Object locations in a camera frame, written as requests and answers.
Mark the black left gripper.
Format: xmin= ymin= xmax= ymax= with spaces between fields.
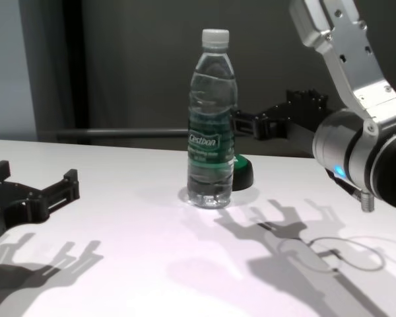
xmin=0 ymin=160 xmax=81 ymax=232

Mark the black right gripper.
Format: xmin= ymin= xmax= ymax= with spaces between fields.
xmin=230 ymin=88 xmax=331 ymax=156

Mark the clear plastic water bottle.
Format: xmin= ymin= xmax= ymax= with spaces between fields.
xmin=187 ymin=28 xmax=238 ymax=209

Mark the black green round button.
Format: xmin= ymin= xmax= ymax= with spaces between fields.
xmin=232 ymin=155 xmax=254 ymax=192

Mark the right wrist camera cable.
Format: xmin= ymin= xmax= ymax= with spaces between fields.
xmin=326 ymin=171 xmax=374 ymax=213

